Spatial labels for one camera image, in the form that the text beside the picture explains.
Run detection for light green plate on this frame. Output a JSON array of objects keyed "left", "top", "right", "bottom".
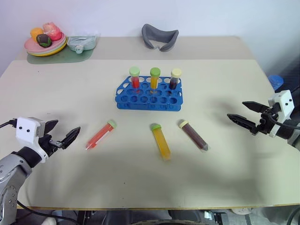
[{"left": 26, "top": 37, "right": 67, "bottom": 56}]

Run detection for pale green plastic pouch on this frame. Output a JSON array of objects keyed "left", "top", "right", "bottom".
[{"left": 67, "top": 34, "right": 98, "bottom": 54}]

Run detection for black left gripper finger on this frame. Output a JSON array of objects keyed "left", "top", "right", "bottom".
[
  {"left": 44, "top": 120, "right": 59, "bottom": 135},
  {"left": 61, "top": 127, "right": 81, "bottom": 149}
]

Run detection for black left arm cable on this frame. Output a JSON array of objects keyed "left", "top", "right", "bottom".
[{"left": 0, "top": 120, "right": 17, "bottom": 128}]

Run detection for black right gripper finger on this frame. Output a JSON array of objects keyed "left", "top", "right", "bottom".
[
  {"left": 226, "top": 113, "right": 255, "bottom": 132},
  {"left": 242, "top": 101, "right": 270, "bottom": 114}
]

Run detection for brown and green toy food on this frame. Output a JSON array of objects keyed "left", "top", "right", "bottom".
[{"left": 36, "top": 33, "right": 53, "bottom": 48}]

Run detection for pink plate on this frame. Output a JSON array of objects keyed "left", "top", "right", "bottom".
[{"left": 24, "top": 31, "right": 66, "bottom": 54}]

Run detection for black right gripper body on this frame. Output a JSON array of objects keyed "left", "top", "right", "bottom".
[{"left": 249, "top": 103, "right": 281, "bottom": 136}]

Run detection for metal bracket under table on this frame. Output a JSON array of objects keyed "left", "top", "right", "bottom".
[{"left": 203, "top": 210, "right": 230, "bottom": 225}]

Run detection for orange toy food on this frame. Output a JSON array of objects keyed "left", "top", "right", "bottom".
[{"left": 30, "top": 27, "right": 45, "bottom": 39}]

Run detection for blue round object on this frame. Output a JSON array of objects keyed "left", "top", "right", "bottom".
[{"left": 267, "top": 75, "right": 285, "bottom": 90}]

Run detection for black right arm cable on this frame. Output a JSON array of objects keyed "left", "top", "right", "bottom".
[{"left": 269, "top": 112, "right": 300, "bottom": 130}]

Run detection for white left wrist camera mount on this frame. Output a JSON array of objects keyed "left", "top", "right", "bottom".
[{"left": 15, "top": 117, "right": 48, "bottom": 164}]

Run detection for black cable under table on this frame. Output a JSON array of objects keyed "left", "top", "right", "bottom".
[{"left": 15, "top": 201, "right": 79, "bottom": 223}]

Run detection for blue test tube rack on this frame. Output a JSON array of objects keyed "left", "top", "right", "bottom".
[{"left": 114, "top": 75, "right": 183, "bottom": 111}]

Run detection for pink toy food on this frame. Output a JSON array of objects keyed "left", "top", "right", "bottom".
[{"left": 42, "top": 22, "right": 62, "bottom": 42}]

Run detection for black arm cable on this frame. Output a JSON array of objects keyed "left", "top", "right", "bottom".
[
  {"left": 269, "top": 112, "right": 300, "bottom": 130},
  {"left": 0, "top": 120, "right": 17, "bottom": 128}
]

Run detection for red tube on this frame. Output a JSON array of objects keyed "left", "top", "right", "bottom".
[
  {"left": 128, "top": 66, "right": 141, "bottom": 90},
  {"left": 84, "top": 119, "right": 118, "bottom": 151}
]

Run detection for orange tube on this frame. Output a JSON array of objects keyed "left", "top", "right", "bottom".
[
  {"left": 150, "top": 123, "right": 173, "bottom": 161},
  {"left": 150, "top": 67, "right": 161, "bottom": 91}
]

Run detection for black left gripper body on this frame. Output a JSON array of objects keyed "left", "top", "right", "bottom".
[{"left": 38, "top": 134, "right": 63, "bottom": 158}]

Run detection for green table mat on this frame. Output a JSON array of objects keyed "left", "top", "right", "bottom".
[{"left": 26, "top": 36, "right": 100, "bottom": 65}]

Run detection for grey padded eye mask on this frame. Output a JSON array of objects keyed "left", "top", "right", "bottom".
[{"left": 141, "top": 23, "right": 180, "bottom": 53}]

